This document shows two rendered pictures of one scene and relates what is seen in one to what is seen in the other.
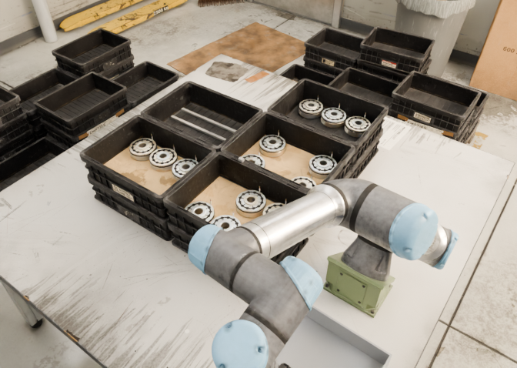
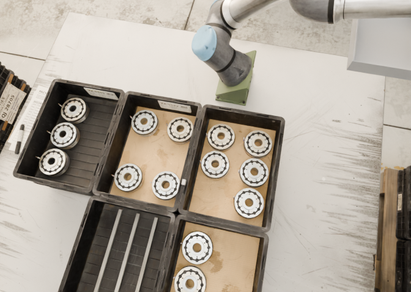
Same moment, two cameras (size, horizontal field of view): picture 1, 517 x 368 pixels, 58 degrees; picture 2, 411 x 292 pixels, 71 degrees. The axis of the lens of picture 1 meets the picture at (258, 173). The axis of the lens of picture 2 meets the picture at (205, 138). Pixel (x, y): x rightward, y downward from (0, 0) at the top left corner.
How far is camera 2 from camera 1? 1.22 m
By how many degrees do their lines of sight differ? 54
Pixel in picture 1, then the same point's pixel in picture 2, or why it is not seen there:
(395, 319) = not seen: hidden behind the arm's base
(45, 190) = not seen: outside the picture
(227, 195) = (210, 192)
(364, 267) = (248, 61)
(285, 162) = (147, 159)
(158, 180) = (219, 273)
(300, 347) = (373, 46)
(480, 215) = (137, 27)
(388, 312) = not seen: hidden behind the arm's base
